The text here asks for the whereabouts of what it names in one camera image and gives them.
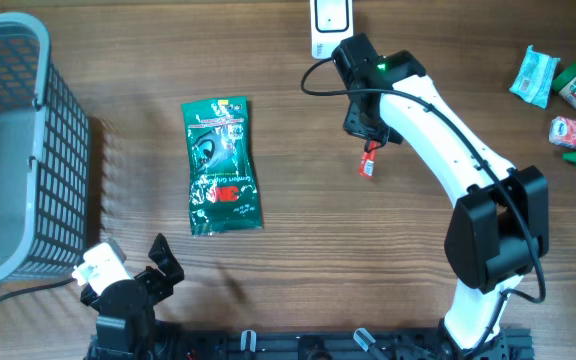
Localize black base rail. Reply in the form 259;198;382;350
89;327;535;360

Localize white barcode scanner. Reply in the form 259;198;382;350
310;0;354;60

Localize green 3M product pouch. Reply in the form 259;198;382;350
181;96;263;236

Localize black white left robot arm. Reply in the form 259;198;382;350
71;234;184;359

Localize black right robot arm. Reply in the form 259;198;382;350
331;34;550;359

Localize black left camera cable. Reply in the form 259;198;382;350
0;277;77;326

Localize grey plastic mesh basket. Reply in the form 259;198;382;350
0;12;91;283

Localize pale teal packet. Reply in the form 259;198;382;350
509;45;560;109

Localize small red white packet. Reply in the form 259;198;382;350
548;116;576;148

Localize red stick packet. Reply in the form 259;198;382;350
358;140;381;178

